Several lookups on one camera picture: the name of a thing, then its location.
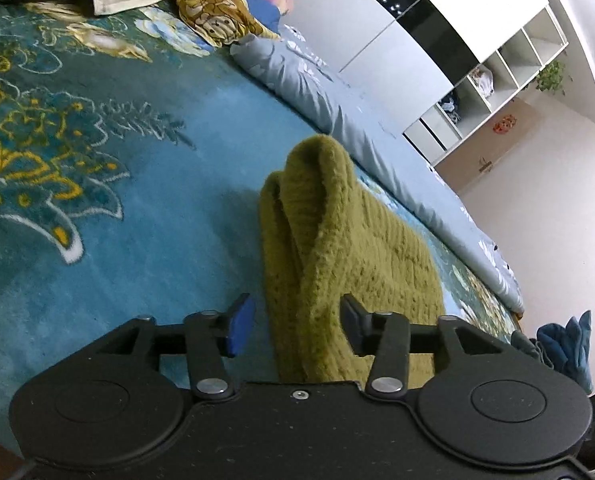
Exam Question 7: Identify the white cloth on shelf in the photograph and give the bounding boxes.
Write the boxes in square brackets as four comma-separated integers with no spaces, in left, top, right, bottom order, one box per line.
[469,66,495,97]

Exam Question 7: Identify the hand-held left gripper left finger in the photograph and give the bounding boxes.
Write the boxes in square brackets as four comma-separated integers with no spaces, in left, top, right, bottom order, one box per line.
[96,293,257,401]

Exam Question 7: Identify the grey-blue leaf print quilt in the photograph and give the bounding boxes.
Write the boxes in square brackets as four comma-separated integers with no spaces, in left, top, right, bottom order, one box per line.
[230,24,526,314]

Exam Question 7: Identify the olive green knitted sweater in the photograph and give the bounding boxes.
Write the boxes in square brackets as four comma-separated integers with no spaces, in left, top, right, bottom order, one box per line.
[259,134,447,391]

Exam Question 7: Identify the teal floral blanket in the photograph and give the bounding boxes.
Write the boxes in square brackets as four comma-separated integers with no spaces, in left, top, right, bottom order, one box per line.
[0,0,521,456]

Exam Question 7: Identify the green potted plant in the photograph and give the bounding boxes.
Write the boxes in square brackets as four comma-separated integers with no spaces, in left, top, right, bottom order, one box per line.
[534,60,574,97]

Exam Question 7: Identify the dark clothes on shelf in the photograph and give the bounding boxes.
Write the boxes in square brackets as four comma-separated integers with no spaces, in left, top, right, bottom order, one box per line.
[437,93,464,125]

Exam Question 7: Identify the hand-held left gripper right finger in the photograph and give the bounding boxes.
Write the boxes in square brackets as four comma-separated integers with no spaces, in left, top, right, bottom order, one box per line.
[339,294,508,404]

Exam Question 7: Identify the blue cloth pile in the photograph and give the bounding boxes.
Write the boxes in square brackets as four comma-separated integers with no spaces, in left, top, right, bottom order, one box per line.
[510,310,595,395]

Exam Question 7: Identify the white wardrobe with shelves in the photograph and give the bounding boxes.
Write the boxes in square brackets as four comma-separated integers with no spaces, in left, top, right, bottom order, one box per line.
[258,0,570,167]

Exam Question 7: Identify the yellow cartoon print pillow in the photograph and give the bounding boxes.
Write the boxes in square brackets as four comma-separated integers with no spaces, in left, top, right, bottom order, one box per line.
[176,0,282,49]

